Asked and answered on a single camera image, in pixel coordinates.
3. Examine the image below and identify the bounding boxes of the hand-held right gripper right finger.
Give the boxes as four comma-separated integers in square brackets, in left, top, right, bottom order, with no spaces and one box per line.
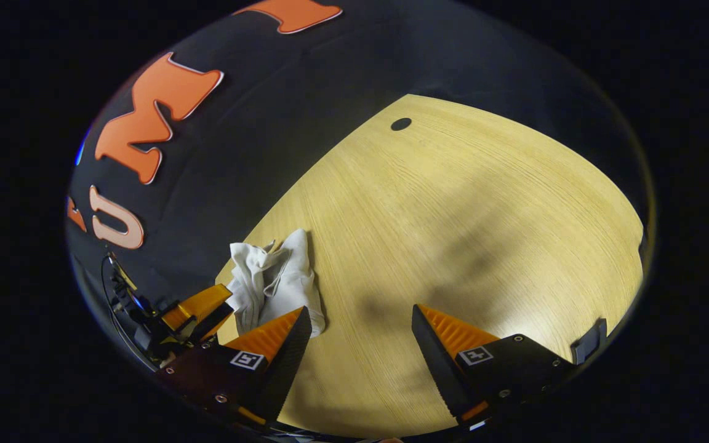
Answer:
[412,303,577,428]

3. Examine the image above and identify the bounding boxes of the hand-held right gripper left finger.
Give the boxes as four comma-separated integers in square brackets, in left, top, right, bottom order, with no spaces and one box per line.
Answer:
[156,306,313,428]

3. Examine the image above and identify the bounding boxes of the white jeans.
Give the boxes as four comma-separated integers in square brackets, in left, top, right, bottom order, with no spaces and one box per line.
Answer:
[226,228,327,338]

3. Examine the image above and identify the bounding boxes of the black plastic block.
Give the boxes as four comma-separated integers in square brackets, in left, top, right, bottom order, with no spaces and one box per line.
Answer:
[570,317,608,365]

